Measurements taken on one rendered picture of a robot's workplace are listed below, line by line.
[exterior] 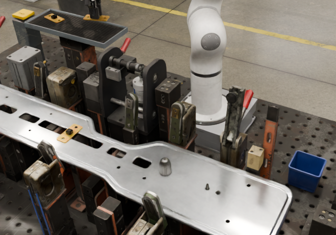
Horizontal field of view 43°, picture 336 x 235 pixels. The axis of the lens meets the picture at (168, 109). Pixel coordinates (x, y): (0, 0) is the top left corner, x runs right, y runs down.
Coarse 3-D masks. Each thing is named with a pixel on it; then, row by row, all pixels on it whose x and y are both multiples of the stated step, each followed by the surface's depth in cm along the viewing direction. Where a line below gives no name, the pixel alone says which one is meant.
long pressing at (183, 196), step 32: (0, 96) 148; (32, 96) 147; (0, 128) 135; (32, 128) 134; (64, 160) 122; (96, 160) 121; (128, 160) 120; (192, 160) 119; (128, 192) 111; (160, 192) 110; (192, 192) 110; (224, 192) 110; (256, 192) 109; (288, 192) 108; (192, 224) 103; (224, 224) 102; (256, 224) 101
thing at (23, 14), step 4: (16, 12) 165; (20, 12) 165; (24, 12) 165; (28, 12) 165; (32, 12) 165; (12, 16) 165; (16, 16) 163; (20, 16) 162; (24, 16) 162; (28, 16) 164
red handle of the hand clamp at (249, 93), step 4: (248, 92) 119; (252, 92) 119; (244, 96) 119; (248, 96) 119; (244, 100) 118; (248, 100) 118; (244, 104) 118; (248, 104) 119; (244, 108) 118; (244, 112) 118; (232, 132) 116; (228, 136) 116; (232, 136) 116; (228, 140) 116; (232, 140) 116
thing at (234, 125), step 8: (232, 88) 109; (240, 88) 109; (232, 96) 106; (240, 96) 108; (232, 104) 112; (240, 104) 110; (232, 112) 113; (240, 112) 112; (232, 120) 114; (240, 120) 114; (224, 128) 115; (232, 128) 115; (224, 136) 116; (224, 144) 117; (232, 144) 116
